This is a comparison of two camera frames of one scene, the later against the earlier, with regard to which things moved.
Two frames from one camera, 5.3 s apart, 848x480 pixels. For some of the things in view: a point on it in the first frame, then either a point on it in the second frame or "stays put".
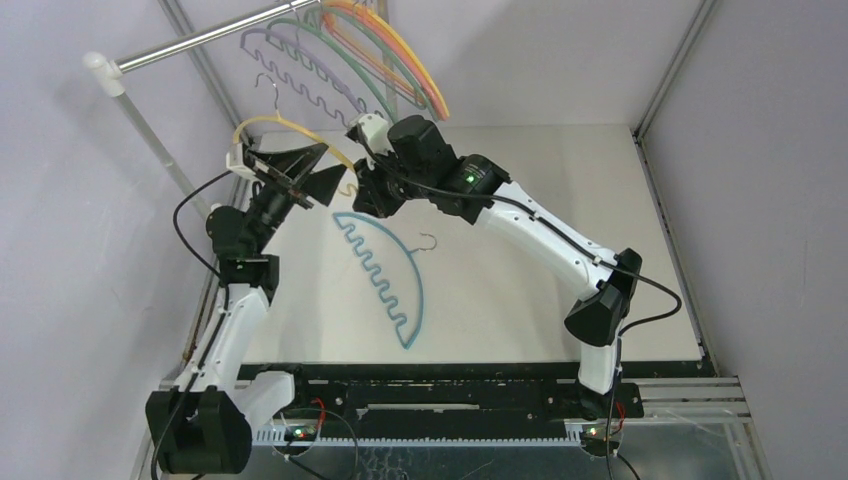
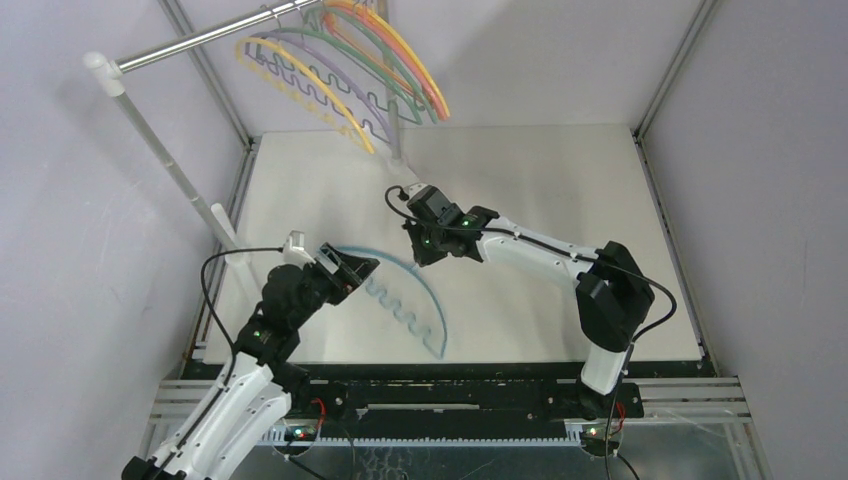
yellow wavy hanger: x=296 y=124 → x=308 y=70
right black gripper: x=371 y=192 → x=424 y=244
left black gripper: x=294 y=167 → x=351 y=272
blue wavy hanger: x=337 y=217 → x=414 y=325
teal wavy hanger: x=332 y=44 → x=362 y=54
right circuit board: x=597 y=432 stays put
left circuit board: x=300 y=433 stays put
